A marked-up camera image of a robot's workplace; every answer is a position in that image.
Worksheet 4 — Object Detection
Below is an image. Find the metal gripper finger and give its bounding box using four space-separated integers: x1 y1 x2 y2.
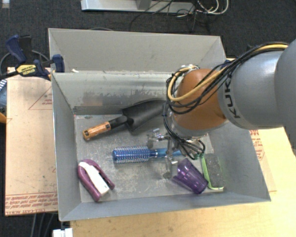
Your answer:
162 154 178 180
147 128 169 149

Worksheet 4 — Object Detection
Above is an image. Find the purple plastic cup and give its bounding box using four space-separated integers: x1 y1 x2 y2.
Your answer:
172 158 209 195

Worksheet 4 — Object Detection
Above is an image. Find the blue hairbrush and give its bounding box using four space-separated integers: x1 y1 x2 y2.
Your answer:
112 145 184 164

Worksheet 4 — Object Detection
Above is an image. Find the grey metal bin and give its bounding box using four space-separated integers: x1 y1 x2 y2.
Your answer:
48 28 272 222

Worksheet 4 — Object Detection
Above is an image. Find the green and grey sponge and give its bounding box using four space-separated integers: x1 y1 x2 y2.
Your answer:
201 153 225 191

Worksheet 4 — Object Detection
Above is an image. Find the purple and white stapler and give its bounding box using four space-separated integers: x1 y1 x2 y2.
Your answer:
76 158 116 202

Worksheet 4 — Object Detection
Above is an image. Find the brown cardboard board, red print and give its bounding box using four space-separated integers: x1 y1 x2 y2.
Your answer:
4 67 277 217

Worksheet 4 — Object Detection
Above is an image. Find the black trowel with orange handle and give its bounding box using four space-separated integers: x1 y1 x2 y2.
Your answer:
82 99 167 142

